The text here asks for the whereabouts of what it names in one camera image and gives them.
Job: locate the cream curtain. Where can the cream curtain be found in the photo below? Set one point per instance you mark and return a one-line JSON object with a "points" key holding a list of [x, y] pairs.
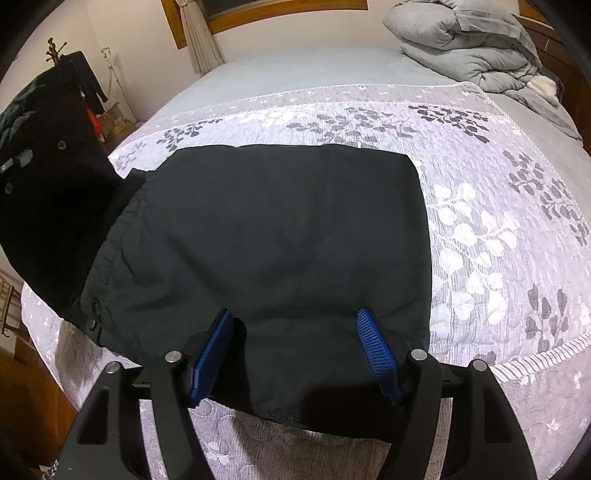
{"points": [[203, 46]]}

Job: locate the lilac leaf-print quilted bedspread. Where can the lilac leaf-print quilted bedspread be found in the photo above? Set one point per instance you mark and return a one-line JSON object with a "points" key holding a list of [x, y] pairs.
{"points": [[485, 184]]}

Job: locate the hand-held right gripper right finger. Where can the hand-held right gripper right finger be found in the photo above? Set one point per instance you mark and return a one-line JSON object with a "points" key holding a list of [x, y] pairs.
{"points": [[378, 355]]}

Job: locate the bed with pale blue sheet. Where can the bed with pale blue sheet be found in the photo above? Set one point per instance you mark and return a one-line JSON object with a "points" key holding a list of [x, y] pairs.
{"points": [[277, 78]]}

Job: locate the black hanging garment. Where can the black hanging garment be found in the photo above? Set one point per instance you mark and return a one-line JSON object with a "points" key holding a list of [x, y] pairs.
{"points": [[90, 78]]}

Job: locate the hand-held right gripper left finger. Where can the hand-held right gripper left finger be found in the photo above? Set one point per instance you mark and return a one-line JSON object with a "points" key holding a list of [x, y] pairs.
{"points": [[210, 355]]}

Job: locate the white pole stand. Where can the white pole stand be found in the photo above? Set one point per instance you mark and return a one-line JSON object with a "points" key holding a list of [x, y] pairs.
{"points": [[111, 69]]}

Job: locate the brown bag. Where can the brown bag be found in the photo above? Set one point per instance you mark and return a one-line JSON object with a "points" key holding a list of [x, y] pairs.
{"points": [[114, 122]]}

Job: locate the red bag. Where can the red bag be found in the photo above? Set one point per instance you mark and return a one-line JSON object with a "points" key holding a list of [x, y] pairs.
{"points": [[93, 121]]}

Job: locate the folded grey duvet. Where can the folded grey duvet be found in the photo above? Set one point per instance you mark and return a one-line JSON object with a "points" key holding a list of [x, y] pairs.
{"points": [[461, 46]]}

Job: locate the wooden coat rack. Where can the wooden coat rack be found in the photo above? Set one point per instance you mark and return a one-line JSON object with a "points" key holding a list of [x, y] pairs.
{"points": [[51, 48]]}

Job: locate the wooden headboard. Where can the wooden headboard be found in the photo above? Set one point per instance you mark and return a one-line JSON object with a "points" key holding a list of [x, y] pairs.
{"points": [[561, 60]]}

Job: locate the black pants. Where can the black pants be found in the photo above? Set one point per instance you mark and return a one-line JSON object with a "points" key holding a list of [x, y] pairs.
{"points": [[277, 230]]}

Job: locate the white cloth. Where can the white cloth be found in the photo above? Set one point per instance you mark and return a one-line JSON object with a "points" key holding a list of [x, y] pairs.
{"points": [[542, 86]]}

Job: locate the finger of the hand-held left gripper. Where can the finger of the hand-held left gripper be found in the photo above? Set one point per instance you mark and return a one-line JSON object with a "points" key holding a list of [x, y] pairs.
{"points": [[21, 159]]}

